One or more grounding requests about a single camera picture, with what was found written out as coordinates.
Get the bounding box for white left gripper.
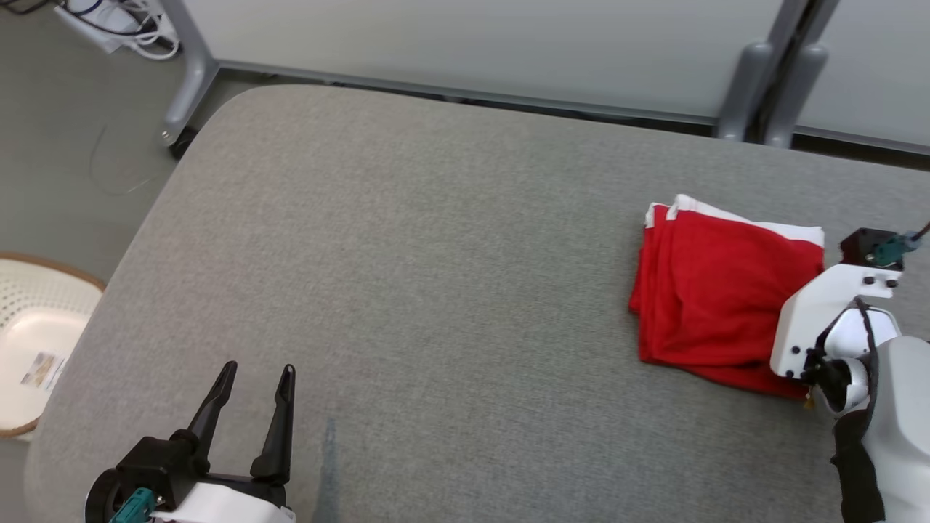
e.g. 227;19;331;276
150;360;297;523

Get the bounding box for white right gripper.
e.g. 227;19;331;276
769;262;903;381

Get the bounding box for red shorts white side panels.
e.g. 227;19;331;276
628;193;827;402

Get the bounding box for paper label in basket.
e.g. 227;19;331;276
20;351;68;390

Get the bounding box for white laundry basket brown rim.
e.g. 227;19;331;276
0;251;107;441

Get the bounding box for grey partition panel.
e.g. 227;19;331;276
796;0;930;155
178;0;789;124

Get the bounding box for black desk caster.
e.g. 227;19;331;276
168;126;199;160

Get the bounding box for grey desk leg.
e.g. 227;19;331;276
156;0;220;148

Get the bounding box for right camera cable teal plug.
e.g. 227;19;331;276
874;220;930;267

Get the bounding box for black right arm cable sleeve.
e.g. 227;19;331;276
830;298;889;523

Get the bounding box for grey rounded partition post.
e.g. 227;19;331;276
715;41;775;142
764;44;830;150

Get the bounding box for white power strip with cables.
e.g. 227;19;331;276
52;0;181;61

